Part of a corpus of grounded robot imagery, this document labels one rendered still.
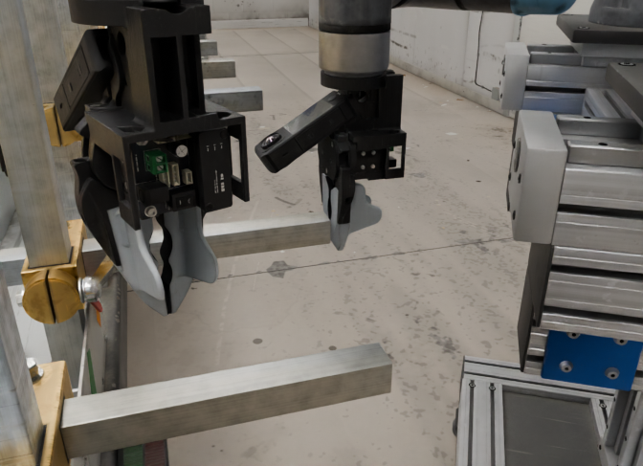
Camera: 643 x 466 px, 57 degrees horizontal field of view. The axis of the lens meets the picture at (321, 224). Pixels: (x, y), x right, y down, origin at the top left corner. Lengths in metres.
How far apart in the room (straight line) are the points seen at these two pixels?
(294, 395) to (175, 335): 1.57
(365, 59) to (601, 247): 0.28
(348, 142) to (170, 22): 0.37
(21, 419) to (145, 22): 0.24
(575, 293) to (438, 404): 1.18
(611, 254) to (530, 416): 0.90
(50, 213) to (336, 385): 0.31
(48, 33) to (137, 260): 0.47
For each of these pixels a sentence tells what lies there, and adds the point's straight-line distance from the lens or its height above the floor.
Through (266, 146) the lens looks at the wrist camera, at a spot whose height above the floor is 0.96.
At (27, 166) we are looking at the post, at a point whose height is 0.97.
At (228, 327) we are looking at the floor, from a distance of 2.03.
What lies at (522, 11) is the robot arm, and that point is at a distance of 0.65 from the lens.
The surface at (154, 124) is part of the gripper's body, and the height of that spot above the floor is 1.07.
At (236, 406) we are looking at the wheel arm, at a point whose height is 0.84.
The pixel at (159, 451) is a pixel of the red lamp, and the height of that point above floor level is 0.70.
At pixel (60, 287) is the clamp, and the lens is 0.61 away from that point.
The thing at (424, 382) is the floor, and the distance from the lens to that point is 1.82.
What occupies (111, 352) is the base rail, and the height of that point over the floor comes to 0.70.
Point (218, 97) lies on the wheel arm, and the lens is 0.88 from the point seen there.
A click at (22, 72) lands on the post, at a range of 0.57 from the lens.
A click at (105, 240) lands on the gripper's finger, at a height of 0.98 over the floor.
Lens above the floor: 1.15
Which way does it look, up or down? 25 degrees down
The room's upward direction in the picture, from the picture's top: straight up
